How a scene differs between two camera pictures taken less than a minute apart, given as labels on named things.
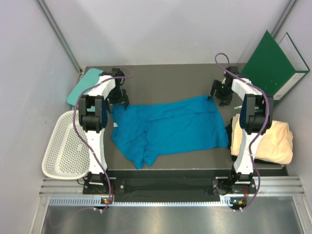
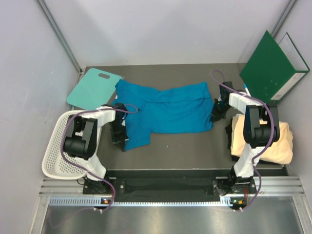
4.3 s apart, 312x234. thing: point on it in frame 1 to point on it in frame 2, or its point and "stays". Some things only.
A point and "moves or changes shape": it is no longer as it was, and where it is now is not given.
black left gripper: x=122 y=99 to x=121 y=139
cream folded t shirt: x=276 y=145 stays
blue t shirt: x=152 y=133 moves or changes shape
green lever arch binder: x=277 y=68 stays
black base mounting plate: x=170 y=188 stays
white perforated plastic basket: x=67 y=155 stays
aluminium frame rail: x=60 y=33 stays
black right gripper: x=224 y=100 to x=216 y=116
